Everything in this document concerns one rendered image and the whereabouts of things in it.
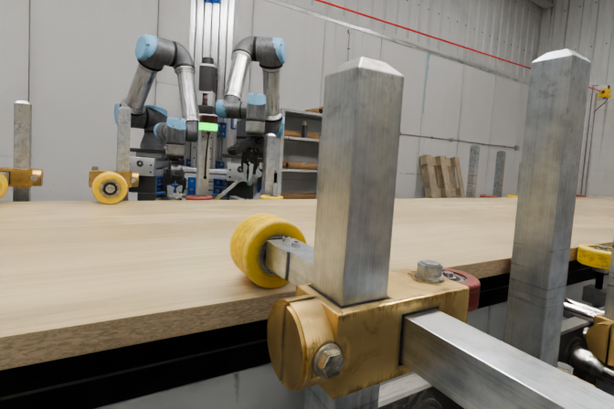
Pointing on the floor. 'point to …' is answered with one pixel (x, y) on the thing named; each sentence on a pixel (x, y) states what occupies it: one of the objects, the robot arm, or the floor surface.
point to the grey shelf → (297, 152)
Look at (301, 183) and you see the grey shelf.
